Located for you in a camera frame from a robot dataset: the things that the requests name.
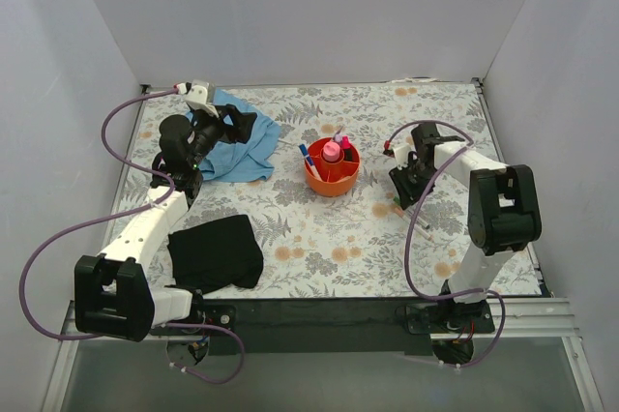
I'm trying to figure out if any blue cloth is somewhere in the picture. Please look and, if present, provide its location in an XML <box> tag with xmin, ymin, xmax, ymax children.
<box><xmin>198</xmin><ymin>89</ymin><xmax>280</xmax><ymax>183</ymax></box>

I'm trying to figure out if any black cloth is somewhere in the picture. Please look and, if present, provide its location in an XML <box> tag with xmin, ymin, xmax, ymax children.
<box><xmin>167</xmin><ymin>215</ymin><xmax>264</xmax><ymax>293</ymax></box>

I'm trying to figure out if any floral table mat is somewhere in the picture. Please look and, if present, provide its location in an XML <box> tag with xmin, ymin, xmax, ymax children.
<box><xmin>94</xmin><ymin>83</ymin><xmax>543</xmax><ymax>301</ymax></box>

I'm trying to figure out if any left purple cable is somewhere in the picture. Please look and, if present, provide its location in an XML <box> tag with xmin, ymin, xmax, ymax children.
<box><xmin>18</xmin><ymin>85</ymin><xmax>247</xmax><ymax>384</ymax></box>

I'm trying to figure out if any orange round organizer container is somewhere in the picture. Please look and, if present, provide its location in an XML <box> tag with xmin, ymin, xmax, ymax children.
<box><xmin>304</xmin><ymin>137</ymin><xmax>361</xmax><ymax>197</ymax></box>

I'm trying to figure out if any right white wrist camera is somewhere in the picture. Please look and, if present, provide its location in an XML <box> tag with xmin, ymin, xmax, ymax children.
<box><xmin>383</xmin><ymin>141</ymin><xmax>416</xmax><ymax>170</ymax></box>

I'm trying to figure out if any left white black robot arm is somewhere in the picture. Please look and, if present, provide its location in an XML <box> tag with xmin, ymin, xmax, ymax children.
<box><xmin>74</xmin><ymin>104</ymin><xmax>257</xmax><ymax>341</ymax></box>

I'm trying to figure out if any purple cable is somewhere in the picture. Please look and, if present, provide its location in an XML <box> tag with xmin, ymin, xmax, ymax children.
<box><xmin>384</xmin><ymin>120</ymin><xmax>507</xmax><ymax>368</ymax></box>
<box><xmin>18</xmin><ymin>85</ymin><xmax>247</xmax><ymax>384</ymax></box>

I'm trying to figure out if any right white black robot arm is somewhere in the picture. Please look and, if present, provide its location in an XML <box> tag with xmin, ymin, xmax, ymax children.
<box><xmin>383</xmin><ymin>120</ymin><xmax>542</xmax><ymax>334</ymax></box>

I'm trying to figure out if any blue cap marker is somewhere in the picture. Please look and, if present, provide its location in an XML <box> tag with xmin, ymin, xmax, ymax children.
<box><xmin>299</xmin><ymin>144</ymin><xmax>321</xmax><ymax>180</ymax></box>

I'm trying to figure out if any pink black highlighter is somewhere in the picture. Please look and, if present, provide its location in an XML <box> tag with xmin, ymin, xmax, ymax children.
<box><xmin>340</xmin><ymin>135</ymin><xmax>354</xmax><ymax>162</ymax></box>

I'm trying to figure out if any orange cap marker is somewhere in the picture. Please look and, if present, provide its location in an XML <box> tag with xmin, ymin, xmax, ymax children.
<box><xmin>394</xmin><ymin>205</ymin><xmax>433</xmax><ymax>241</ymax></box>

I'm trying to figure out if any pink glue bottle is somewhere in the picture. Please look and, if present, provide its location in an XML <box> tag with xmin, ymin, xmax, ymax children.
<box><xmin>321</xmin><ymin>140</ymin><xmax>341</xmax><ymax>162</ymax></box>

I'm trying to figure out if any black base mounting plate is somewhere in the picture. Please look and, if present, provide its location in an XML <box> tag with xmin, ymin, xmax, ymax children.
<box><xmin>151</xmin><ymin>297</ymin><xmax>499</xmax><ymax>356</ymax></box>

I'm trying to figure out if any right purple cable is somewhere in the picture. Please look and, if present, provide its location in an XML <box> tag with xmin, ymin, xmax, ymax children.
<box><xmin>384</xmin><ymin>120</ymin><xmax>507</xmax><ymax>368</ymax></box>

